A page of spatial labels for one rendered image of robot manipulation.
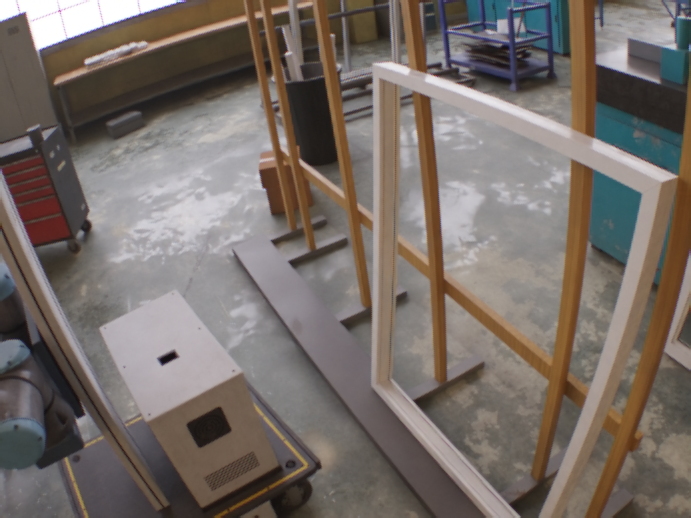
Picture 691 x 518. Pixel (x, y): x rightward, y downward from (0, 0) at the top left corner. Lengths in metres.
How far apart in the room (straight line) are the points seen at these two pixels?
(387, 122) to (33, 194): 3.13
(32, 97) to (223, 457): 6.68
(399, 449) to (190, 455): 0.94
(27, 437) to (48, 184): 3.25
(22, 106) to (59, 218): 3.74
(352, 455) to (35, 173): 3.09
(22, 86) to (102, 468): 6.30
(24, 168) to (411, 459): 3.39
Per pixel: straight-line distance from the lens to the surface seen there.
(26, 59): 7.91
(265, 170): 4.05
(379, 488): 2.34
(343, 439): 2.52
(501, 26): 7.10
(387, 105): 1.97
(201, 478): 1.91
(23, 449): 1.33
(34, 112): 8.02
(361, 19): 9.10
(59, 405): 1.56
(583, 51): 1.29
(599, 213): 3.36
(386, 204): 2.10
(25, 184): 4.47
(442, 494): 2.24
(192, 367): 1.75
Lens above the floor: 1.97
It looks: 32 degrees down
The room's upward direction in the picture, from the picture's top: 10 degrees counter-clockwise
